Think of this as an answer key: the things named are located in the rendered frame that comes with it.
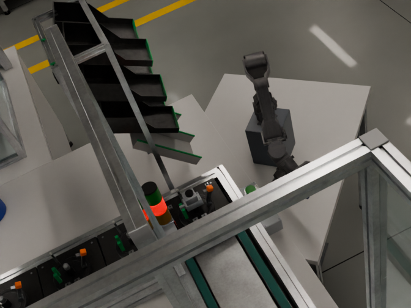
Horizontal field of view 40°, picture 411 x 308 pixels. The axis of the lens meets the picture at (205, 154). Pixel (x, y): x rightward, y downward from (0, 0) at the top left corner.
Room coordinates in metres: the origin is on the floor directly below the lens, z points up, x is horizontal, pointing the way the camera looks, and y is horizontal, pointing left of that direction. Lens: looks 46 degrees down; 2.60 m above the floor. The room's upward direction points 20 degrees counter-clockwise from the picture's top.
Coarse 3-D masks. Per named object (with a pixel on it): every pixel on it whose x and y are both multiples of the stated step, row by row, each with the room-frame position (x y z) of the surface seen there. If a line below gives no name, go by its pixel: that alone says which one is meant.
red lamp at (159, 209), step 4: (164, 200) 1.08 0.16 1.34; (160, 204) 1.06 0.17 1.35; (164, 204) 1.07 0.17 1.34; (152, 208) 1.06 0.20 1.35; (156, 208) 1.05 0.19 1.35; (160, 208) 1.05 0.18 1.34; (164, 208) 1.06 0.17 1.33; (156, 212) 1.05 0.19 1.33; (160, 212) 1.05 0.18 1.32; (164, 212) 1.06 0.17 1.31
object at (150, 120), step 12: (108, 108) 1.62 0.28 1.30; (120, 108) 1.62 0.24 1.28; (144, 108) 1.62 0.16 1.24; (156, 108) 1.62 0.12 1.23; (168, 108) 1.62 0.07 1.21; (108, 120) 1.50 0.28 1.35; (120, 120) 1.50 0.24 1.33; (132, 120) 1.50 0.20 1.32; (144, 120) 1.56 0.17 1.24; (156, 120) 1.56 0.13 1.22; (168, 120) 1.56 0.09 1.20; (120, 132) 1.50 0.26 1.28; (132, 132) 1.50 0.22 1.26; (156, 132) 1.49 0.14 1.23; (168, 132) 1.49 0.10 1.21
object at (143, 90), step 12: (84, 72) 1.62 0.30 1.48; (96, 72) 1.62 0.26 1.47; (108, 72) 1.62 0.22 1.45; (132, 72) 1.62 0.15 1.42; (96, 84) 1.50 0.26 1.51; (108, 84) 1.50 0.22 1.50; (120, 84) 1.50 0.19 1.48; (132, 84) 1.59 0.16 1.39; (144, 84) 1.59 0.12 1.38; (156, 84) 1.59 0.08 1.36; (96, 96) 1.50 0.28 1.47; (108, 96) 1.50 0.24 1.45; (120, 96) 1.50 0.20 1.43; (144, 96) 1.49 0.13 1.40; (156, 96) 1.49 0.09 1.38
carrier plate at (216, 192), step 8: (200, 184) 1.41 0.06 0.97; (216, 184) 1.38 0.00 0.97; (200, 192) 1.37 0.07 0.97; (216, 192) 1.34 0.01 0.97; (168, 200) 1.39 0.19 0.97; (176, 200) 1.37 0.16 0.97; (216, 200) 1.31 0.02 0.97; (224, 200) 1.29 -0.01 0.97; (168, 208) 1.35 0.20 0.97; (176, 208) 1.34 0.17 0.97; (216, 208) 1.27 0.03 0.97; (176, 216) 1.30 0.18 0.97; (176, 224) 1.27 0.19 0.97
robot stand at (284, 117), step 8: (280, 112) 1.54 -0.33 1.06; (288, 112) 1.53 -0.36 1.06; (256, 120) 1.54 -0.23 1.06; (280, 120) 1.50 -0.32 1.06; (288, 120) 1.52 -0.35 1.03; (248, 128) 1.52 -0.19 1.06; (256, 128) 1.50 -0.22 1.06; (288, 128) 1.51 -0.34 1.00; (248, 136) 1.51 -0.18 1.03; (256, 136) 1.49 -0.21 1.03; (288, 136) 1.50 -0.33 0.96; (256, 144) 1.49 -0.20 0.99; (288, 144) 1.48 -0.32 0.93; (256, 152) 1.50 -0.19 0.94; (264, 152) 1.48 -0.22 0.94; (288, 152) 1.47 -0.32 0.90; (256, 160) 1.50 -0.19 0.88; (264, 160) 1.48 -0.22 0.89
